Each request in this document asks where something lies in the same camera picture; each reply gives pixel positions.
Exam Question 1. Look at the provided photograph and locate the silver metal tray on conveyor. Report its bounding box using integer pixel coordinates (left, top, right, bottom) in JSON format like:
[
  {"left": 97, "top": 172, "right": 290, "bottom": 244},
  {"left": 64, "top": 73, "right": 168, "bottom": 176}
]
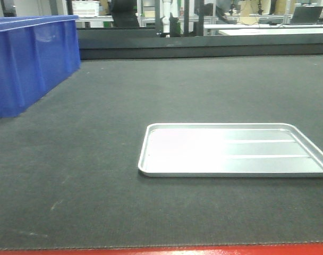
[{"left": 138, "top": 123, "right": 323, "bottom": 177}]

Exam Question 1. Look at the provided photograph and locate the blue bin on conveyor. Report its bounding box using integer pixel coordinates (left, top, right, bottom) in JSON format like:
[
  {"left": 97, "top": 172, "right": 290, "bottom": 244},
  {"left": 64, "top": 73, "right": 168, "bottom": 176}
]
[{"left": 0, "top": 15, "right": 81, "bottom": 118}]

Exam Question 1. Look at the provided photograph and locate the white desk in background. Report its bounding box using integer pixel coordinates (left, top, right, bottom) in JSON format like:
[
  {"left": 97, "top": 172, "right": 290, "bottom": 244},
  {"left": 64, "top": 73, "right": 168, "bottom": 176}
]
[{"left": 203, "top": 24, "right": 323, "bottom": 36}]

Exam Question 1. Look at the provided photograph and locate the black laptop on desk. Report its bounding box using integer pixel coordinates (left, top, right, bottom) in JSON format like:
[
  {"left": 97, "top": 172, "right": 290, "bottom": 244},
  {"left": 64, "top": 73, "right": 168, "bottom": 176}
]
[{"left": 289, "top": 6, "right": 323, "bottom": 25}]

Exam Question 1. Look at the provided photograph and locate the black conveyor side rail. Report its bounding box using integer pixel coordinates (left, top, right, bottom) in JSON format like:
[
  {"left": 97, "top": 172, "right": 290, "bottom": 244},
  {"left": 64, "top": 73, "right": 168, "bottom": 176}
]
[{"left": 78, "top": 28, "right": 323, "bottom": 60}]

